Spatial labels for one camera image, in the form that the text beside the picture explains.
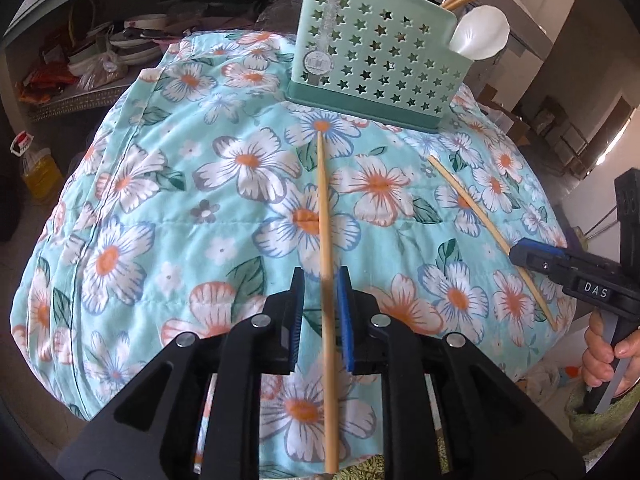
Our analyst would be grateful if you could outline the cardboard boxes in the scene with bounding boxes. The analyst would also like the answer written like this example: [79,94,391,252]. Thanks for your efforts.
[475,82,631,181]

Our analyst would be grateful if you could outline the person's right forearm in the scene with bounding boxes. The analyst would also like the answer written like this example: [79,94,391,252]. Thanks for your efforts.
[565,382,640,466]

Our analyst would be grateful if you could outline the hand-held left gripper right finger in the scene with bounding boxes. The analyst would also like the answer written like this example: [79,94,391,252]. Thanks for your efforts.
[337,266,586,480]

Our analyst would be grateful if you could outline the clear bag with brown contents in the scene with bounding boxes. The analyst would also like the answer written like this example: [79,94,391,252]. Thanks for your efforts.
[77,50,128,91]

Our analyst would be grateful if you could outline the red snack packets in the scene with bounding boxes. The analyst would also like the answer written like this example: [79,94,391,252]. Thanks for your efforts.
[17,67,76,103]

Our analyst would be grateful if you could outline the white plastic ladle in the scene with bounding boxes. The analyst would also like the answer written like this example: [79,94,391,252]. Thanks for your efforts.
[449,5,511,59]

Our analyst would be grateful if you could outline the green star-cut utensil holder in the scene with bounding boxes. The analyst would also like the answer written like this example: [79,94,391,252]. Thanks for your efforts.
[285,0,473,134]

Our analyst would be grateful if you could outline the cooking oil bottle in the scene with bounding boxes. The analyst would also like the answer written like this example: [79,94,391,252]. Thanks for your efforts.
[10,131,63,206]

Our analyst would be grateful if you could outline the person's right hand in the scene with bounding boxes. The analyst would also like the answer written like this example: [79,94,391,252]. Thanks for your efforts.
[580,310,640,398]

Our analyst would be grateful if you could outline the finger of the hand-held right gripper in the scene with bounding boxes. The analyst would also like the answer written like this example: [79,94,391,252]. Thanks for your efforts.
[509,252,570,276]
[514,238,576,262]

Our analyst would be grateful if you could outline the white patterned bowl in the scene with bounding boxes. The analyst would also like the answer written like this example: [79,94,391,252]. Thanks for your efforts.
[125,14,168,32]

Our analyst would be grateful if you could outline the floral turquoise blanket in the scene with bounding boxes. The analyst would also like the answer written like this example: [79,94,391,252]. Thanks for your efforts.
[12,30,576,480]

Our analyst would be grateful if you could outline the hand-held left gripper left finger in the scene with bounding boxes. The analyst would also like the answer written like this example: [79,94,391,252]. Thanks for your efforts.
[54,267,306,480]

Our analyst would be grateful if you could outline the white and green fleece robe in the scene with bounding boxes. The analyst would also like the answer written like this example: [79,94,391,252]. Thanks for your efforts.
[335,440,451,480]

